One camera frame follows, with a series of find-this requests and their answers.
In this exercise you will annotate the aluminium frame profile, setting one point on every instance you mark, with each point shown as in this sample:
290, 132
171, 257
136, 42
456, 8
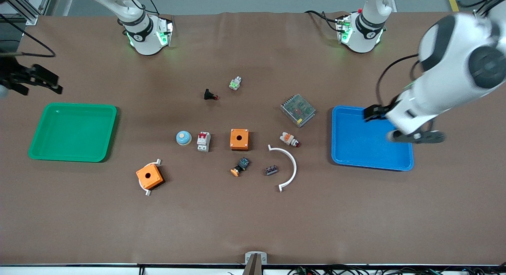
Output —
27, 6

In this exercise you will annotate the blue plastic tray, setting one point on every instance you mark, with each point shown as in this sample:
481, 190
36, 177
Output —
369, 142

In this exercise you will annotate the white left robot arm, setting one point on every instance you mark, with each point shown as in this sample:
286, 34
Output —
446, 89

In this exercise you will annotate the black red push button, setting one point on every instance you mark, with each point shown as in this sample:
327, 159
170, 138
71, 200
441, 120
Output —
210, 95

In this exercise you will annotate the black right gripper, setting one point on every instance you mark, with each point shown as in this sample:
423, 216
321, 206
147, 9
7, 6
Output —
12, 74

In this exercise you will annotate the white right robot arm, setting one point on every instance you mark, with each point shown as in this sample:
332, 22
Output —
144, 34

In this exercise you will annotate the blue round dome buzzer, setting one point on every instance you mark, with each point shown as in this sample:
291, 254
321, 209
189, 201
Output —
184, 138

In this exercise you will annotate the white red circuit breaker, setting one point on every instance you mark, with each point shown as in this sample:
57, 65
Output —
203, 142

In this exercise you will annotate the black orange push button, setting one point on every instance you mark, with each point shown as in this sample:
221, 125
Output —
240, 166

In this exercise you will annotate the red white push button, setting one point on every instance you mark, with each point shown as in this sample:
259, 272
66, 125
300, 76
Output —
289, 139

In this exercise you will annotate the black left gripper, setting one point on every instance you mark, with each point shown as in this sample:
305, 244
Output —
380, 111

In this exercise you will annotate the metal mesh power supply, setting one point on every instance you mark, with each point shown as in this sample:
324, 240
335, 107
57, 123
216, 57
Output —
298, 110

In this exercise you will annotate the green plastic tray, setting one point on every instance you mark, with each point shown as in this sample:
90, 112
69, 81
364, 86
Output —
73, 132

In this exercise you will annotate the small green white switch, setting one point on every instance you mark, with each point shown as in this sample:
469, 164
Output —
235, 83

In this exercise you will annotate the white curved plastic bracket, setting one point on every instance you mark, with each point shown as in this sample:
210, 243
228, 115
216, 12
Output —
148, 193
291, 164

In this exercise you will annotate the orange button box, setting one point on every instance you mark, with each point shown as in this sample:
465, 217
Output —
239, 139
149, 176

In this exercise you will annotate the dark brown capacitor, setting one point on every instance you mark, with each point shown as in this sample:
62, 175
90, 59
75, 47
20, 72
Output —
271, 170

